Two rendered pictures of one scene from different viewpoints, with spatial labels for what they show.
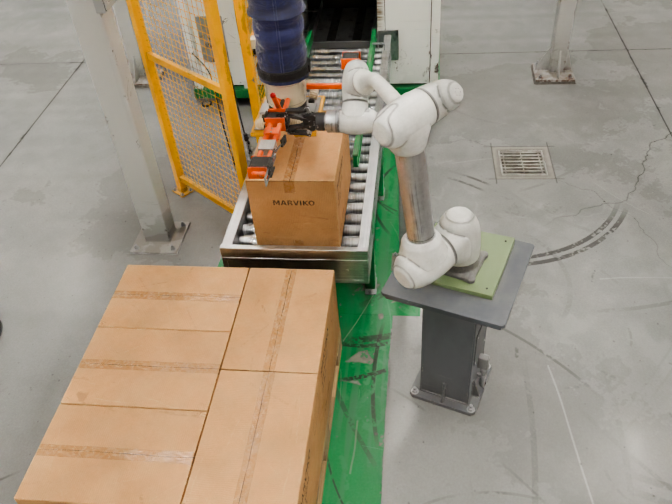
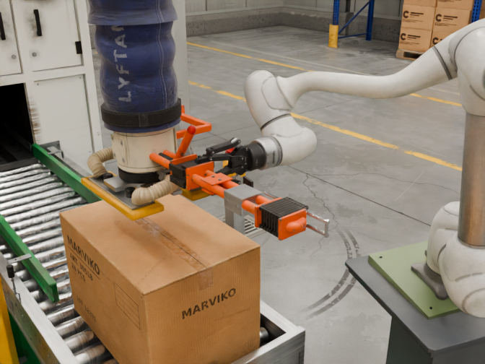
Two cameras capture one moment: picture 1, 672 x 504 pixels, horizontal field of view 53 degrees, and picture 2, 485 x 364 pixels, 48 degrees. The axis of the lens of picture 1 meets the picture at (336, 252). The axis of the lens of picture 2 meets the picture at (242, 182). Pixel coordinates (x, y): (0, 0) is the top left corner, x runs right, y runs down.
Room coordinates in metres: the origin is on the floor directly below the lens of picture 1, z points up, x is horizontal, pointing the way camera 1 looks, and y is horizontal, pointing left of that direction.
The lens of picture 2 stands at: (1.47, 1.06, 1.79)
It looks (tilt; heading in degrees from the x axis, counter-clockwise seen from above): 24 degrees down; 313
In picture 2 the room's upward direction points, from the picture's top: straight up
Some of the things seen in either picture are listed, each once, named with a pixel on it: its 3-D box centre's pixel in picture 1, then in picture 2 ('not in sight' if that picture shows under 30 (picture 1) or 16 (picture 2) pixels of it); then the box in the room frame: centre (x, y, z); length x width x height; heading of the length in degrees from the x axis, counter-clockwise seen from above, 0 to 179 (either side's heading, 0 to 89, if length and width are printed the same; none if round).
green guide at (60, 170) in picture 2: (372, 88); (92, 188); (3.84, -0.32, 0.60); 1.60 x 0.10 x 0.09; 171
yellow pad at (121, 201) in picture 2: (268, 112); (119, 188); (2.71, 0.25, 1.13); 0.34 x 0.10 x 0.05; 171
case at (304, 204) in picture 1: (303, 177); (158, 280); (2.73, 0.13, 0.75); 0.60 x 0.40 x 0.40; 171
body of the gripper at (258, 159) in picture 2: (314, 121); (242, 159); (2.41, 0.04, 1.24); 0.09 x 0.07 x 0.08; 81
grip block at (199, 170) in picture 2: (276, 119); (192, 171); (2.45, 0.19, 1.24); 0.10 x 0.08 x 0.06; 81
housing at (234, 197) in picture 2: (267, 149); (242, 199); (2.24, 0.23, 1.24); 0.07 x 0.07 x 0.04; 81
